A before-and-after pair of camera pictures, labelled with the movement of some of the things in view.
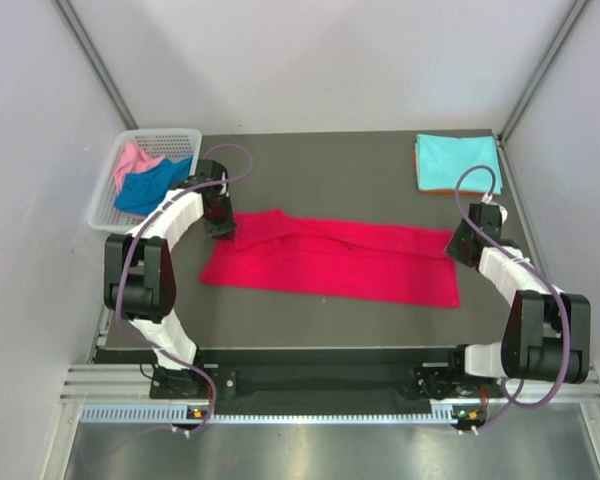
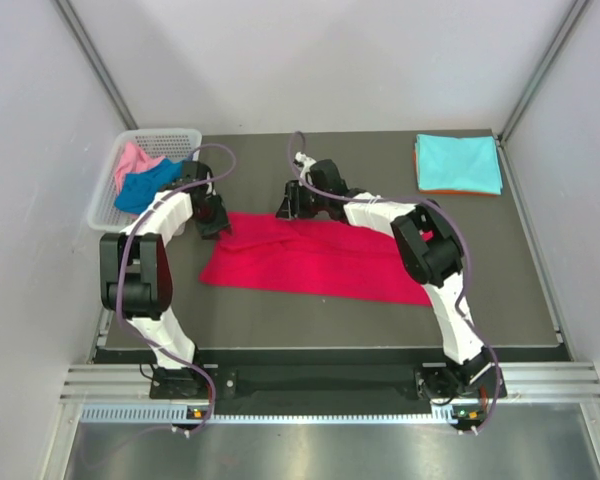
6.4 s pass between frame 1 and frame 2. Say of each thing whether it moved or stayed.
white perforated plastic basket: stayed
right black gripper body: moved
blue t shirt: stayed
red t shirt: stayed
